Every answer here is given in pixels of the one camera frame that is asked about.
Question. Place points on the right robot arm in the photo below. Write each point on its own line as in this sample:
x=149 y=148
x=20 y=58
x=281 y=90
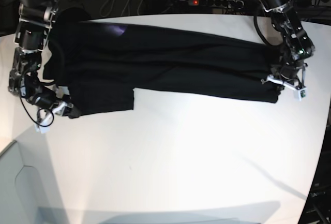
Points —
x=36 y=19

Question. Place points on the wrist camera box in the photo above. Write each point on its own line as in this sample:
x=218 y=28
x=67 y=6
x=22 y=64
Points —
x=44 y=125
x=300 y=93

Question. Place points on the black power strip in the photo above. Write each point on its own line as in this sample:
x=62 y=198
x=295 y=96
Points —
x=240 y=7

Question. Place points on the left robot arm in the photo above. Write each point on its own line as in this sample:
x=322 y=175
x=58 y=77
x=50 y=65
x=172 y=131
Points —
x=296 y=46

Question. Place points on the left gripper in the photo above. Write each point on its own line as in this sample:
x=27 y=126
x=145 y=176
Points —
x=289 y=76

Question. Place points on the black T-shirt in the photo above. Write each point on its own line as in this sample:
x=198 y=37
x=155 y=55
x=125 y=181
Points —
x=102 y=64

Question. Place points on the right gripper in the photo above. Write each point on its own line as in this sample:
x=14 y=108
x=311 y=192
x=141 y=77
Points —
x=56 y=99

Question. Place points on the grey table frame panel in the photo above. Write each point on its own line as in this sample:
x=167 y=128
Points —
x=23 y=196

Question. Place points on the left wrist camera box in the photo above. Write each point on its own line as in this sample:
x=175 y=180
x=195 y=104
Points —
x=300 y=93

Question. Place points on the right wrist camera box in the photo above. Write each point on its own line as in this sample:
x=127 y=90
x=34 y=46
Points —
x=44 y=125

